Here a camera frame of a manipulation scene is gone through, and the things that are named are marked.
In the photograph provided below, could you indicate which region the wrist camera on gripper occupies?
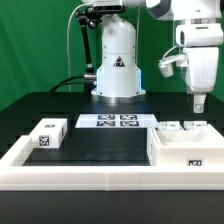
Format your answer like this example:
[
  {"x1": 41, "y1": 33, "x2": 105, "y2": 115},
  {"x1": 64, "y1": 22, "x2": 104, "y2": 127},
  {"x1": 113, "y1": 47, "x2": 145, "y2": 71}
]
[{"x1": 158, "y1": 54, "x2": 187, "y2": 78}]

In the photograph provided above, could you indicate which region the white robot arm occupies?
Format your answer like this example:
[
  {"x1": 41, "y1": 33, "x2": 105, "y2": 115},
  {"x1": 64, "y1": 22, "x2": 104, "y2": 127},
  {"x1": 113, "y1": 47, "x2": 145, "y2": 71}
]
[{"x1": 82, "y1": 0, "x2": 224, "y2": 113}]

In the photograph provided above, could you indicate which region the small white cabinet block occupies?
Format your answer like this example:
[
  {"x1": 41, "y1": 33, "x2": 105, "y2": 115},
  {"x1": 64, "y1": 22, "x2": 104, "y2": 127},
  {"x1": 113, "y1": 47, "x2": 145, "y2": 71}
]
[{"x1": 30, "y1": 118, "x2": 68, "y2": 148}]

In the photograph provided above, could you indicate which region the black cable bundle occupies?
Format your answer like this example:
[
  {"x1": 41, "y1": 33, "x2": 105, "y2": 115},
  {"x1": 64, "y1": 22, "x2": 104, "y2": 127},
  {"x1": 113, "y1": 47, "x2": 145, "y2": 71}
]
[{"x1": 49, "y1": 75, "x2": 88, "y2": 93}]

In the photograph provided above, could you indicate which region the white flat base plate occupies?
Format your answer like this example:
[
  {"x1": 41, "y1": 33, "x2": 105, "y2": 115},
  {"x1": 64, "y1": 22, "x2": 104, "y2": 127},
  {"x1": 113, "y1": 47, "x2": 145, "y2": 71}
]
[{"x1": 75, "y1": 114, "x2": 157, "y2": 128}]

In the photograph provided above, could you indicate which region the white thin cable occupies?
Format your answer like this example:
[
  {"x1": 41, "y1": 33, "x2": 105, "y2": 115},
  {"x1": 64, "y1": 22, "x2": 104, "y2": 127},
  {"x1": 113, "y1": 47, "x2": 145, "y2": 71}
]
[{"x1": 66, "y1": 3, "x2": 88, "y2": 93}]

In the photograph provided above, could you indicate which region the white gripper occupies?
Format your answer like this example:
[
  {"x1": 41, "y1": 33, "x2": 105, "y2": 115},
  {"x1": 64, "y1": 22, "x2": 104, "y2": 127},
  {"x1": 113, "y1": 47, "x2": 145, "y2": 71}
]
[{"x1": 175, "y1": 23, "x2": 224, "y2": 113}]

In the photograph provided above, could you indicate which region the white door panel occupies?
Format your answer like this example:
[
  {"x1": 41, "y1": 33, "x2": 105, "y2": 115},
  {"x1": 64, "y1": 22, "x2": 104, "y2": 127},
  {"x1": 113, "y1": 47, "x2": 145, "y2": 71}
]
[
  {"x1": 184, "y1": 121, "x2": 208, "y2": 130},
  {"x1": 158, "y1": 121, "x2": 183, "y2": 131}
]

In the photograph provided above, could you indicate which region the white cabinet body box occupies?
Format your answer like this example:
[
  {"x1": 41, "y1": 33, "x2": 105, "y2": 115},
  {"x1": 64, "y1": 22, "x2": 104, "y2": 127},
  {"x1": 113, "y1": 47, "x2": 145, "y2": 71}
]
[{"x1": 147, "y1": 125, "x2": 224, "y2": 167}]

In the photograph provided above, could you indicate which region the white U-shaped frame wall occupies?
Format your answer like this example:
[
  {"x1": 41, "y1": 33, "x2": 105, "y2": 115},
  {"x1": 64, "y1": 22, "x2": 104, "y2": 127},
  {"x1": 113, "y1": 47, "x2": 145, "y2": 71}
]
[{"x1": 0, "y1": 136, "x2": 224, "y2": 191}]

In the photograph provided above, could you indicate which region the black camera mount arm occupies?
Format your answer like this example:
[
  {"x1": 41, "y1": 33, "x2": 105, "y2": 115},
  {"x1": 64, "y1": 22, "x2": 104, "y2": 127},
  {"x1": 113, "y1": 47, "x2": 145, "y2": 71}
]
[{"x1": 75, "y1": 6, "x2": 101, "y2": 80}]

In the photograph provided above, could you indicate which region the black camera on mount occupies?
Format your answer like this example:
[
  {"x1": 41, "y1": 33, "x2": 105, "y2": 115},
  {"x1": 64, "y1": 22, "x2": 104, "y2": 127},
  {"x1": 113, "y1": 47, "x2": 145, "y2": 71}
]
[{"x1": 93, "y1": 0, "x2": 124, "y2": 14}]

